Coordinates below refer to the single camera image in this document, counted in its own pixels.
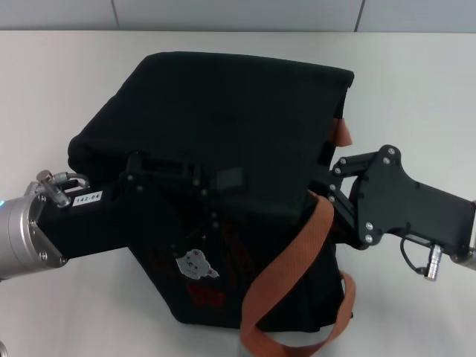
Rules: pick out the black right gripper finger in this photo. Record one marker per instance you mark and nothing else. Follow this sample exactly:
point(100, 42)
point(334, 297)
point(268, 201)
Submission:
point(349, 219)
point(349, 165)

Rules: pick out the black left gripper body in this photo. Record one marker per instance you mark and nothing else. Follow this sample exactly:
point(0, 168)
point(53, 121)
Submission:
point(111, 219)

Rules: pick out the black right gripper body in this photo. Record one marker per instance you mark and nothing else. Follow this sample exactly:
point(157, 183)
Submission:
point(409, 204)

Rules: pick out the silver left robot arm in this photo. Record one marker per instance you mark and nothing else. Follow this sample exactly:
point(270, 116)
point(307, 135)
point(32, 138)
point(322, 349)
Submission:
point(18, 238)

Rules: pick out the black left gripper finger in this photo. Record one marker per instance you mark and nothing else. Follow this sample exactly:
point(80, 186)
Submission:
point(167, 175)
point(202, 232)

